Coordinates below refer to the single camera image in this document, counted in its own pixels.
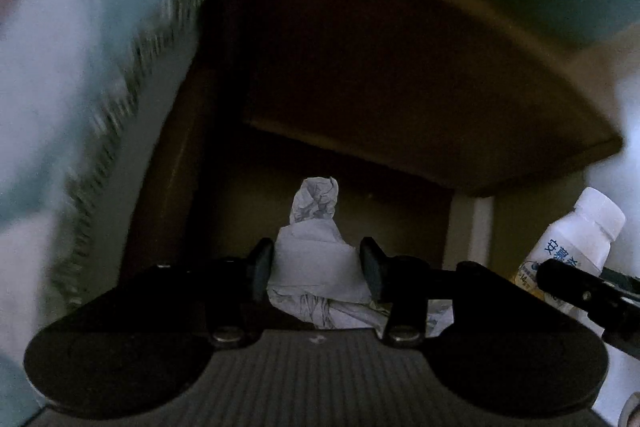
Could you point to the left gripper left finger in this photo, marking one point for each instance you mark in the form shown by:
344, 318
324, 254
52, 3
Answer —
226, 295

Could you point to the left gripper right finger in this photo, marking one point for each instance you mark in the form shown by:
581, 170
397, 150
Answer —
403, 285

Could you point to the small white milk bottle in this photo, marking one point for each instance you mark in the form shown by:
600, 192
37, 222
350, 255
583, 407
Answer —
581, 239

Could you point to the white printed paper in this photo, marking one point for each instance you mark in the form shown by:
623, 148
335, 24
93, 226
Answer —
316, 276

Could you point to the dark wooden nightstand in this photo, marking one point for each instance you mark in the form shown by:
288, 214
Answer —
406, 103

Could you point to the colourful patterned bed blanket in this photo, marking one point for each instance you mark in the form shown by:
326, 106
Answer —
85, 85

